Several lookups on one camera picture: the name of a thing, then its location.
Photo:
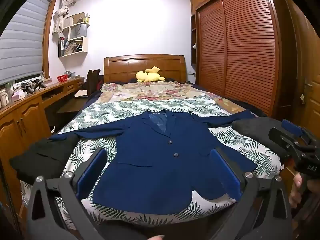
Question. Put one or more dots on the person's left hand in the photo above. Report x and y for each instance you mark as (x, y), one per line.
(156, 238)

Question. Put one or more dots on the wooden window frame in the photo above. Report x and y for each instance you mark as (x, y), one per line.
(47, 42)

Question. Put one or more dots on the wooden desk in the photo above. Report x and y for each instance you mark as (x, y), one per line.
(25, 120)

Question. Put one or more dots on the black folded clothing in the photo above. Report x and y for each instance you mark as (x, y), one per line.
(42, 160)

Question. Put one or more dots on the row of cosmetic bottles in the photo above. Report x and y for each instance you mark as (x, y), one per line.
(5, 97)

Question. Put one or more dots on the white wall shelf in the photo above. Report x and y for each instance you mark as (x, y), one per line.
(85, 46)

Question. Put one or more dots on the yellow plush toy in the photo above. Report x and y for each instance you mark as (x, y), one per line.
(148, 76)

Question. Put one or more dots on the grey paper bag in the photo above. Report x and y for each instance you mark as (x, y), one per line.
(78, 31)

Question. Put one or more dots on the wooden door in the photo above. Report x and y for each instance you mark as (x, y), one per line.
(300, 55)

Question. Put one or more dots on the row of books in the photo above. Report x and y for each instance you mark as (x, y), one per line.
(71, 47)

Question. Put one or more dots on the pink tissue box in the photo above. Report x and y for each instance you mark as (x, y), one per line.
(18, 96)

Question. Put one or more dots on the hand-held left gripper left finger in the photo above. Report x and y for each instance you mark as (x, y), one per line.
(91, 172)

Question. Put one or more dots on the red bowl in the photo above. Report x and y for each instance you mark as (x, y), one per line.
(62, 78)

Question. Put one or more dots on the tied beige curtain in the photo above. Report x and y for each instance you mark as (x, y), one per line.
(60, 15)

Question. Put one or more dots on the floral quilt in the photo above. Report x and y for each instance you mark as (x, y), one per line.
(162, 92)

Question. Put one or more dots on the blue blazer jacket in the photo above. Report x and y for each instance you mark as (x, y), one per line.
(150, 167)

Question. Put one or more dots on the leaf print bed sheet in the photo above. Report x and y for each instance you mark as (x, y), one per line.
(100, 112)

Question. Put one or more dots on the grey window blind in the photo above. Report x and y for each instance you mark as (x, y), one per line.
(20, 42)

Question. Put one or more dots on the wooden louvred wardrobe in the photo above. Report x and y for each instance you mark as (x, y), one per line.
(237, 42)

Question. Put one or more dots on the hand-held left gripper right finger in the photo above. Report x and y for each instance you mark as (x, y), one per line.
(226, 177)

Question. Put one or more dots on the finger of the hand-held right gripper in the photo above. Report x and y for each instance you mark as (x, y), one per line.
(282, 140)
(291, 127)

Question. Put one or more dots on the person's right hand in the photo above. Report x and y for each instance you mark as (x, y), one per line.
(297, 187)

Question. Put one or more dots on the dark grey clothing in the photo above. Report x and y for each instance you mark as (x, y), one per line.
(255, 130)

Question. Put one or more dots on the wooden bed headboard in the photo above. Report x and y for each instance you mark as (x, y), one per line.
(125, 67)

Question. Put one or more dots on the dark wooden chair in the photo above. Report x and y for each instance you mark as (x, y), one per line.
(91, 80)

